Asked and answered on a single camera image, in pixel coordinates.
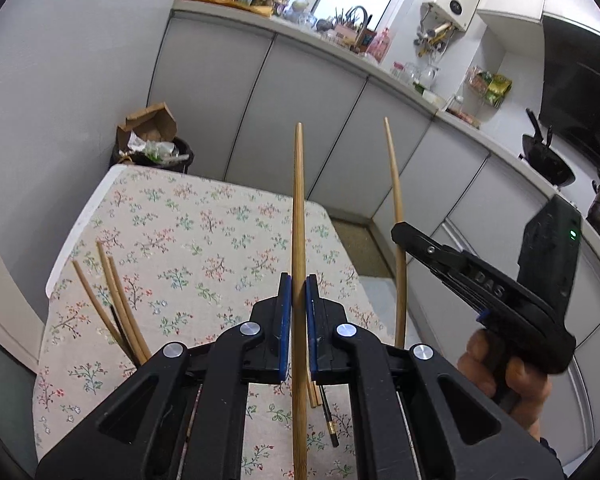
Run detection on long wooden chopstick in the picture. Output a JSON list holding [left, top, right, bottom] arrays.
[[290, 122, 308, 480]]

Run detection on black kitchen faucet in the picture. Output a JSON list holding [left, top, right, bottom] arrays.
[[341, 6, 372, 44]]

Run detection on person's right hand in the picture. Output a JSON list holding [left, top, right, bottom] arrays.
[[457, 330, 553, 440]]

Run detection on olive floor mat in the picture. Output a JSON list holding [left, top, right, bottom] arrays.
[[332, 219, 393, 278]]

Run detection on floral tablecloth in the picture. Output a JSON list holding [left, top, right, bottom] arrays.
[[32, 167, 396, 479]]

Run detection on black tipped chopstick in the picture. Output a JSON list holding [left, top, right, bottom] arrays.
[[318, 385, 339, 448]]

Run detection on black wok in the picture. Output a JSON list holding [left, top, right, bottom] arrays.
[[519, 108, 576, 188]]

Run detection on black trash bin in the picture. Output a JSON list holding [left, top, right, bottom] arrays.
[[109, 134, 195, 174]]

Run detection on white lower cabinets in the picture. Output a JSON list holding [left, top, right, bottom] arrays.
[[148, 1, 600, 464]]

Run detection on brown cardboard box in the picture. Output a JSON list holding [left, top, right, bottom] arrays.
[[117, 102, 178, 150]]

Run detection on black range hood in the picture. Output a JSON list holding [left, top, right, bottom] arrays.
[[540, 16, 600, 168]]

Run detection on green snack bags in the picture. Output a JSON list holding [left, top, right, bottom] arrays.
[[466, 66, 513, 108]]

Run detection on pink detergent bottle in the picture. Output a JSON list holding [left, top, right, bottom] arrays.
[[366, 27, 391, 64]]

